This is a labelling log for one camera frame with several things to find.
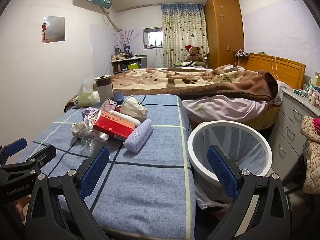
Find wooden wardrobe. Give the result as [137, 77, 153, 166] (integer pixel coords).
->
[204, 0, 245, 70]

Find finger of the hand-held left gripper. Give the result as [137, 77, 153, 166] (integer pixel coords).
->
[10, 145, 57, 173]
[0, 138, 27, 166]

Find yellow tissue pack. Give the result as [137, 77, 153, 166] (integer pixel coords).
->
[72, 79, 102, 108]

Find group of bottles on desk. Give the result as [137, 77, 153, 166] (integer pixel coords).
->
[112, 45, 137, 61]

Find shiny wall poster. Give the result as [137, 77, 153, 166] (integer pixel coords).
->
[42, 16, 66, 44]

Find clear plastic wrapper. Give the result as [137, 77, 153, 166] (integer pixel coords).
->
[80, 127, 110, 153]

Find teddy bear with red hat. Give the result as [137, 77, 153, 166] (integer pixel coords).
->
[184, 44, 203, 63]

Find person's left hand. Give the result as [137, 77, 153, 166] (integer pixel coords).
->
[14, 200, 26, 222]

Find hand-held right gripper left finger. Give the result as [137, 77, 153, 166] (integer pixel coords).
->
[25, 145, 112, 240]

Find small white desk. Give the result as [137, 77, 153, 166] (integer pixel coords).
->
[111, 55, 148, 75]

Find patterned window curtain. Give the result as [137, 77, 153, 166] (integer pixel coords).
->
[161, 4, 209, 68]

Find red medicine box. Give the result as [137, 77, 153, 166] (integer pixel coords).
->
[93, 110, 135, 140]

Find decorative branches in vase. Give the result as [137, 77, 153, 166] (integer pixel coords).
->
[114, 29, 139, 53]

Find pink plaid cloth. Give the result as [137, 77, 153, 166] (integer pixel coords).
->
[311, 117, 320, 135]

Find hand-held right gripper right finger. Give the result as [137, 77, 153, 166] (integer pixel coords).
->
[205, 146, 292, 240]

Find beige paper bag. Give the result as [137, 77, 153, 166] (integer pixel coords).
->
[122, 95, 148, 120]

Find air conditioner hose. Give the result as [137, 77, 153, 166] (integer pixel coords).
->
[101, 7, 123, 33]

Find grey drawer nightstand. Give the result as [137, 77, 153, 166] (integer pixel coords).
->
[271, 87, 320, 178]

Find group of medicine boxes and bottles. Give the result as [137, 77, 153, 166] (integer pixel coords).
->
[294, 71, 320, 108]

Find pale pink bedsheet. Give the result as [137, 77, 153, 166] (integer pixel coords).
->
[181, 65, 293, 125]

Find white round bin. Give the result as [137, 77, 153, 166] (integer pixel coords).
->
[187, 120, 273, 205]

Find translucent bin liner bag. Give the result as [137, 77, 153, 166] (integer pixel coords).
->
[192, 124, 270, 210]

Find white and brown insulated mug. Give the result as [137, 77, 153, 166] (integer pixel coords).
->
[95, 74, 114, 101]

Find purple small box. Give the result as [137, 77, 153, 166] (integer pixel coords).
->
[82, 107, 100, 120]

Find blue plaid tablecloth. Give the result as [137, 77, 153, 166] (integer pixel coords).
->
[15, 94, 197, 240]

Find pink small carton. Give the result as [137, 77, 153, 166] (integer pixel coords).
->
[101, 99, 118, 112]

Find wooden bed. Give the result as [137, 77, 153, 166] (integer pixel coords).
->
[185, 53, 306, 133]

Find small window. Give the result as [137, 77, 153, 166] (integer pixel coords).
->
[143, 27, 164, 49]

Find floral padded jacket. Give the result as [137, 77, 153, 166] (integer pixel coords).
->
[300, 115, 320, 195]

